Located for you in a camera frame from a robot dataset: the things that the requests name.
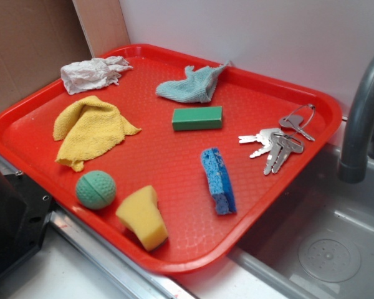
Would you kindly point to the light blue knit cloth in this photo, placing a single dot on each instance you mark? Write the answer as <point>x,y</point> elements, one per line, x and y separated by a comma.
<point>199,85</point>

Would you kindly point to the yellow knit cloth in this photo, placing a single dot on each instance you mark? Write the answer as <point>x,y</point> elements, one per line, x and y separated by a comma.
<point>89,128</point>

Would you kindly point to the crumpled white cloth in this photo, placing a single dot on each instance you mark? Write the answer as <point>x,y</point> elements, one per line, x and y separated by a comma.
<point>93,74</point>

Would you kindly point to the red plastic tray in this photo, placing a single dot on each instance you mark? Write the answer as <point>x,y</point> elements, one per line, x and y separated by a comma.
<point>170,160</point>

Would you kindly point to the green rectangular block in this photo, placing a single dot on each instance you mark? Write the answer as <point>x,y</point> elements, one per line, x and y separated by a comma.
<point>203,118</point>

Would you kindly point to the blue sponge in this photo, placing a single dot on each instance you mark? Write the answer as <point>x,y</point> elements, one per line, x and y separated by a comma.
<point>219,182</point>

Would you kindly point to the yellow sponge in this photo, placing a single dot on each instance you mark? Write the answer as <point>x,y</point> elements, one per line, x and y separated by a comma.
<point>140,214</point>

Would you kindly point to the bunch of silver keys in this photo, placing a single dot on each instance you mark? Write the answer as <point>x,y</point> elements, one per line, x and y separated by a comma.
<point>279,143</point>

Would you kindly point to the green dimpled ball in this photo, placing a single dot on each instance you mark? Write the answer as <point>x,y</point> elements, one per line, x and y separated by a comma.
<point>96,190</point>

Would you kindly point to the light wooden board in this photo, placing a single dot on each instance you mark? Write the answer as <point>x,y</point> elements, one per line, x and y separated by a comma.
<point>103,25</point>

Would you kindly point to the grey sink basin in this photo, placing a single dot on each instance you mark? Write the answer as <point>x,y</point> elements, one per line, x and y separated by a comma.
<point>317,239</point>

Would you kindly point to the grey faucet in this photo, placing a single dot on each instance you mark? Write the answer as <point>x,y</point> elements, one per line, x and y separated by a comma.
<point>358,139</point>

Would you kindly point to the black box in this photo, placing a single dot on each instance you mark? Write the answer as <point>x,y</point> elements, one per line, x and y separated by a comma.
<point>24,213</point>

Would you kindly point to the brown cardboard panel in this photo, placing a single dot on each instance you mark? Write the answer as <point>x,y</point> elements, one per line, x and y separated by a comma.
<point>37,38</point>

